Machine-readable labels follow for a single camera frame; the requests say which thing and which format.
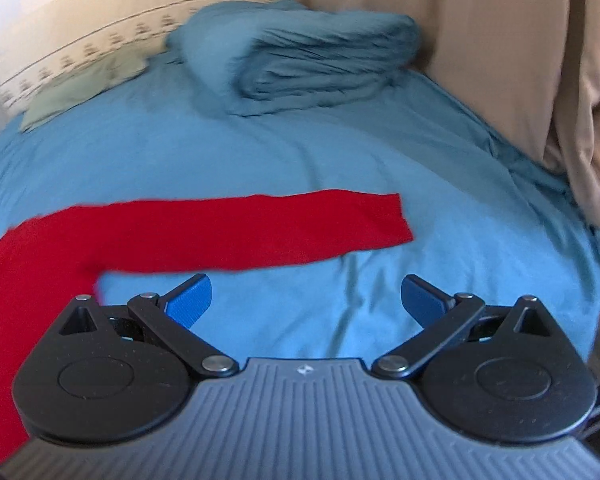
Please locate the red knit sweater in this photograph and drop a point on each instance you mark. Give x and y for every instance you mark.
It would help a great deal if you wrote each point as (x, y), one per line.
(48, 260)

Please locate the patterned cream headboard cloth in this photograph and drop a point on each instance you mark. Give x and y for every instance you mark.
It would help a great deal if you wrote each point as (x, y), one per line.
(64, 35)

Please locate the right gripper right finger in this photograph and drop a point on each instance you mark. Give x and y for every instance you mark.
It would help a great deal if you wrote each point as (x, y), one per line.
(443, 319)

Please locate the blue bed sheet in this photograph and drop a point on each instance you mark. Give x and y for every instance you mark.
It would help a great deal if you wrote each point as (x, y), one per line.
(485, 218)

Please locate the folded blue duvet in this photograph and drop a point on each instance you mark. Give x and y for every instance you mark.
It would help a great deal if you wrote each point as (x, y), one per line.
(257, 58)

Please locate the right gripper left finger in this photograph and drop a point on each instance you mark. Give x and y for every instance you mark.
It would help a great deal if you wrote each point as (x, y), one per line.
(168, 321)

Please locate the green pillow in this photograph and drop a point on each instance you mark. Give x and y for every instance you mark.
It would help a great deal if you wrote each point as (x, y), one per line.
(72, 89)

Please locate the beige curtain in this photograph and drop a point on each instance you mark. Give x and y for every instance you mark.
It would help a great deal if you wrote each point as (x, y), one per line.
(530, 68)

